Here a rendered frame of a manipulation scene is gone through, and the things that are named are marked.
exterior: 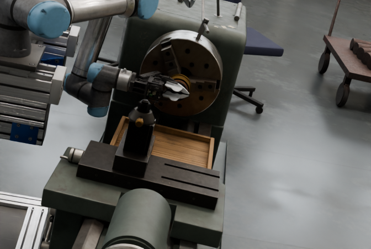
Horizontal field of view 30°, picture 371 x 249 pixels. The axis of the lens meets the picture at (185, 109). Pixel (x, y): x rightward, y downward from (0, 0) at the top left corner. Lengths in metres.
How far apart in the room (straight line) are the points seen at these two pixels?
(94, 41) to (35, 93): 0.36
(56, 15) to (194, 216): 0.73
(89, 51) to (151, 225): 1.14
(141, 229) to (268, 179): 3.10
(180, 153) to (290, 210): 1.87
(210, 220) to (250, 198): 2.22
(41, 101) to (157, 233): 0.91
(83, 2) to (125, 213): 0.89
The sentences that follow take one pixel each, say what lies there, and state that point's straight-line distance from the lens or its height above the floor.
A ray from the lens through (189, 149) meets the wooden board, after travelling 2.54.
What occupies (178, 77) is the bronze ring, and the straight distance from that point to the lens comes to 2.52.
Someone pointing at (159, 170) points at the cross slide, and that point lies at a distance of 2.15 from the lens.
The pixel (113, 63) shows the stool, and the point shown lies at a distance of 5.66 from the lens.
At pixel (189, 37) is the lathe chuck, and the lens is 2.61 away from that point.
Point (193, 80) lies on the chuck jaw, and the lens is 2.58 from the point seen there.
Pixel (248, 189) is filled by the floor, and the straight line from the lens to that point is 4.36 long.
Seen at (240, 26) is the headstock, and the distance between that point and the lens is 2.89.
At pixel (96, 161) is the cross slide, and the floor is 0.97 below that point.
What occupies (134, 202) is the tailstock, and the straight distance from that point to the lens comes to 1.60.
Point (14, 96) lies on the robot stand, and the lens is 2.32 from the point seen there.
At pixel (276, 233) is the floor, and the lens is 3.99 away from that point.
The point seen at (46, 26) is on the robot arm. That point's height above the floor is 1.31.
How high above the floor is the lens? 1.94
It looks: 22 degrees down
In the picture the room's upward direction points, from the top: 14 degrees clockwise
